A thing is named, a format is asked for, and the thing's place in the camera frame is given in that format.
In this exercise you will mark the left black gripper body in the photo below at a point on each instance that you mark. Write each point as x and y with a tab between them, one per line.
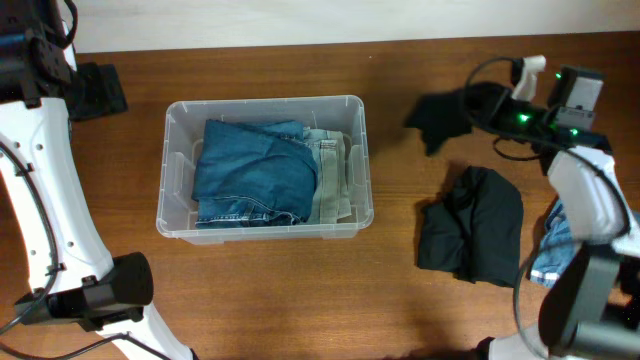
93	97

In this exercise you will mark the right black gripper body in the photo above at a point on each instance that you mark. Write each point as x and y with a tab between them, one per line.
500	109

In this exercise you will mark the black garment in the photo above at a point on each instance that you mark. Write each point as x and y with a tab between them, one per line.
442	116
474	232

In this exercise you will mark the blue shorts with plaid trim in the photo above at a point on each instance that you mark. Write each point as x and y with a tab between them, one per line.
557	248

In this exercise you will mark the dark blue jeans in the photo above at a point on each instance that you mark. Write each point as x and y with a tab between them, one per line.
254	175

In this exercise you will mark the light grey jeans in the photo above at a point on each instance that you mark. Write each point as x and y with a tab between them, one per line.
331	201

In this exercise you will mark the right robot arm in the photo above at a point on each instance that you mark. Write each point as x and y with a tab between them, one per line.
592	311

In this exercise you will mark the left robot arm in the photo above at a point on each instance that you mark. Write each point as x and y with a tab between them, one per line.
73	278

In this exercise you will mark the clear plastic storage bin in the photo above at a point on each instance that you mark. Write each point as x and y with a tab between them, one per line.
182	145

